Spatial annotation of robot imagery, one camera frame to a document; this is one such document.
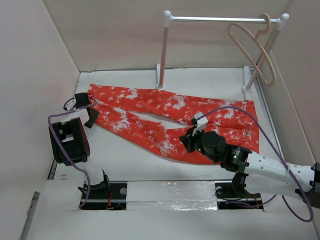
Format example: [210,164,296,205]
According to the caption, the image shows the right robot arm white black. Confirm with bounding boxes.
[179,128,320,208]

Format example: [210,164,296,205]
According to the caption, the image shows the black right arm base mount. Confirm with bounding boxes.
[214,173,264,210]

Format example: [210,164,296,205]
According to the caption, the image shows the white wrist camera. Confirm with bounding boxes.
[63,98,76,112]
[191,112,208,136]

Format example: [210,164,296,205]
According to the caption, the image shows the silver foil tape strip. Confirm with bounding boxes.
[126,180,218,211]

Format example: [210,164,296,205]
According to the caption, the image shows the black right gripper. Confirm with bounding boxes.
[179,124,219,164]

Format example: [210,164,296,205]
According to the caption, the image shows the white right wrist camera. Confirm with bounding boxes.
[191,112,208,136]

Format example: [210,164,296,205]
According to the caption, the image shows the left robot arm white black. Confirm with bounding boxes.
[47,92,112,199]

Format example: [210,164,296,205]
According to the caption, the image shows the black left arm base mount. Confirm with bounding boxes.
[78,176,128,211]

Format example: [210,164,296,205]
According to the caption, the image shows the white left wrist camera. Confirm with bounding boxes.
[63,98,76,112]

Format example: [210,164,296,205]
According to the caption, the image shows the white clothes rack with metal bar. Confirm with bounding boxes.
[155,10,290,94]

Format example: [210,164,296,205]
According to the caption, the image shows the orange white-speckled trousers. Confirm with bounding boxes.
[88,84,260,165]

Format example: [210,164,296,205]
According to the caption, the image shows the wooden clothes hanger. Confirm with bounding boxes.
[227,13,276,88]

